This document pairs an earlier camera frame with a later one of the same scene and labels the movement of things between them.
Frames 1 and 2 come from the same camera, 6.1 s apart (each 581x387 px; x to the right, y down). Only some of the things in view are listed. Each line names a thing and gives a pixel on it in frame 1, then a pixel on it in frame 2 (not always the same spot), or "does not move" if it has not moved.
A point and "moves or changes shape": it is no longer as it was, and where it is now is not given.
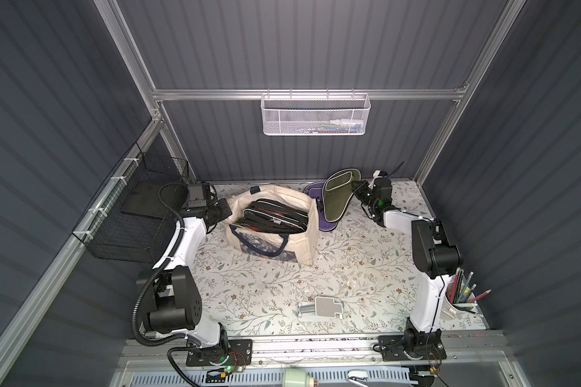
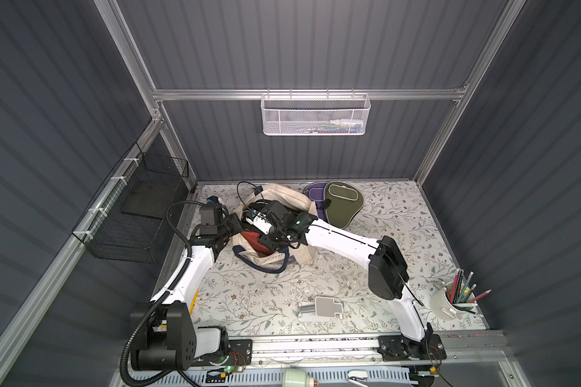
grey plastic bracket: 323,307 does not move
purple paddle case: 315,191 does not move
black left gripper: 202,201 -> 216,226
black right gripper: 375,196 -> 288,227
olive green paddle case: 337,190 moves or changes shape
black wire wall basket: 130,220 does not move
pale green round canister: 295,377 does not move
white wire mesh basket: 309,114 does not move
